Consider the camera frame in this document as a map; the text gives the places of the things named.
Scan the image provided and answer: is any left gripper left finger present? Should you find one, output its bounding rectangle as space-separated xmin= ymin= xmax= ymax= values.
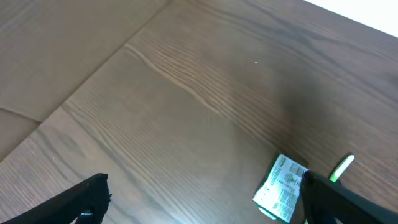
xmin=4 ymin=173 xmax=111 ymax=224

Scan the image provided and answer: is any green white toothbrush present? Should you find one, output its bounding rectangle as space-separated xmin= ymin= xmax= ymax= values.
xmin=329 ymin=154 xmax=355 ymax=182

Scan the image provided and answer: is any green white soap box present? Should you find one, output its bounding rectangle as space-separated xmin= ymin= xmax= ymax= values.
xmin=252 ymin=154 xmax=307 ymax=223

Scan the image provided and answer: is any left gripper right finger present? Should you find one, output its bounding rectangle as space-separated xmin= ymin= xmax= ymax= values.
xmin=300 ymin=170 xmax=397 ymax=224

